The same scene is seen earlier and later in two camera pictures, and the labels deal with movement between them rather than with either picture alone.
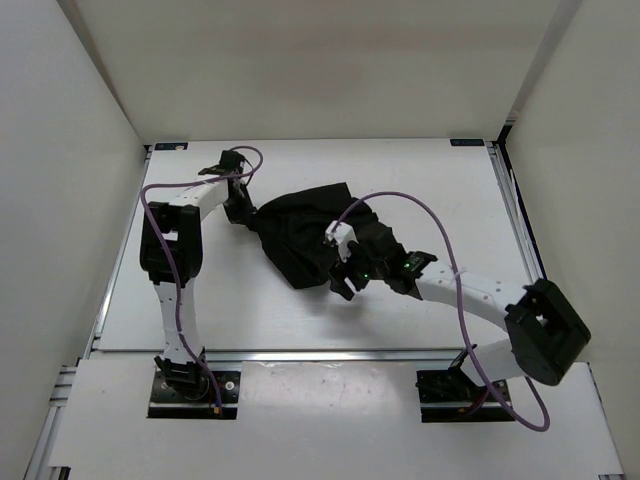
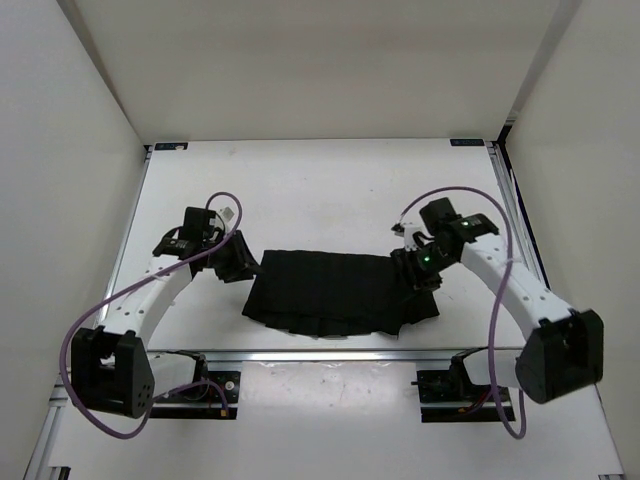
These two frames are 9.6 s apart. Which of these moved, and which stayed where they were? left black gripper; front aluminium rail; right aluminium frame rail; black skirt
Moved: left black gripper; black skirt
Stayed: front aluminium rail; right aluminium frame rail
